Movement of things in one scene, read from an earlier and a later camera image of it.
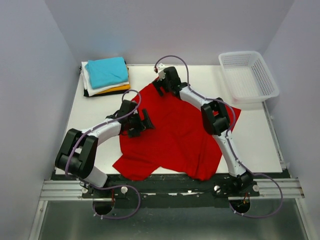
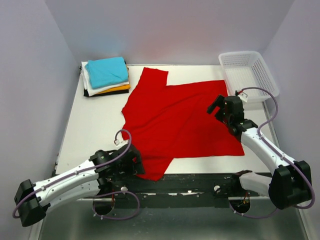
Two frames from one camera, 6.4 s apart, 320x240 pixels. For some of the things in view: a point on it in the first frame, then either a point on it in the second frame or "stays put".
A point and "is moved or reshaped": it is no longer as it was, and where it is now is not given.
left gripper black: (144, 124) -> (135, 168)
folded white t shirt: (89, 90) stays put
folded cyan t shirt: (105, 72) stays put
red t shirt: (183, 141) is moved or reshaped
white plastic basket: (248, 77) stays put
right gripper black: (157, 84) -> (219, 101)
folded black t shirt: (86, 93) stays put
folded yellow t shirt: (118, 88) stays put
